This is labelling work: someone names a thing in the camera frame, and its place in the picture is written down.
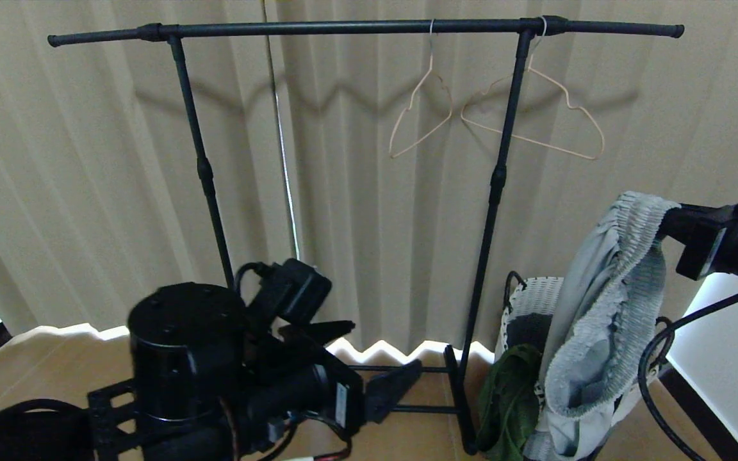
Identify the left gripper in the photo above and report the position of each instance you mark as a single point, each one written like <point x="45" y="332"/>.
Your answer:
<point x="305" y="397"/>

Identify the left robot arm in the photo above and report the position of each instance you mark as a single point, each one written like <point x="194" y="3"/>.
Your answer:
<point x="183" y="333"/>

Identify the green garment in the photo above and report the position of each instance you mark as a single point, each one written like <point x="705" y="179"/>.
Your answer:
<point x="510" y="403"/>

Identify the white laundry basket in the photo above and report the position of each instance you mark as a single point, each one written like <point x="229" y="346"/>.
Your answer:
<point x="535" y="298"/>

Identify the pink clothes hanger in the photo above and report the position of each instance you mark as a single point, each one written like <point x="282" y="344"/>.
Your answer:
<point x="561" y="148"/>
<point x="432" y="64"/>

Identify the pale grey shorts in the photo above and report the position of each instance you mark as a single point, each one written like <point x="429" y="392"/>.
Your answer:
<point x="593" y="288"/>

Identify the black clothes rack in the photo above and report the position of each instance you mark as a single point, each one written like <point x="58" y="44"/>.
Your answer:
<point x="343" y="27"/>

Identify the beige curtain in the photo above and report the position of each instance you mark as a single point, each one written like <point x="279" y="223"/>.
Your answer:
<point x="55" y="160"/>

